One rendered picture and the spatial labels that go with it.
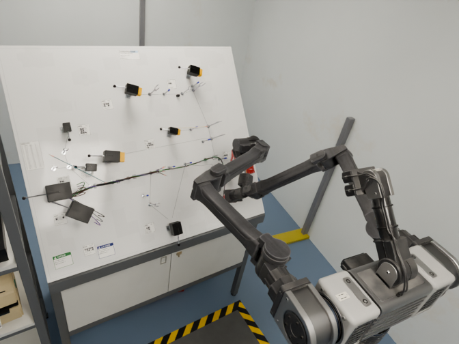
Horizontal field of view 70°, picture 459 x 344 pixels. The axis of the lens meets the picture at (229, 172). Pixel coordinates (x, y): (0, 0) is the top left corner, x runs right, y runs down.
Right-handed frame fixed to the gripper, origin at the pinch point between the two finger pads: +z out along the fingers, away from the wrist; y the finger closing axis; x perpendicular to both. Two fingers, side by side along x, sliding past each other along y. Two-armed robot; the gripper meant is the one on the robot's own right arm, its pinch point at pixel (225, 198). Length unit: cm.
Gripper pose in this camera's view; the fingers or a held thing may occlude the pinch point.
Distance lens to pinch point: 180.3
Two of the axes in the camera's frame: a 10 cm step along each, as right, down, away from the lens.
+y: -8.6, 0.0, -5.1
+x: 1.2, 9.7, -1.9
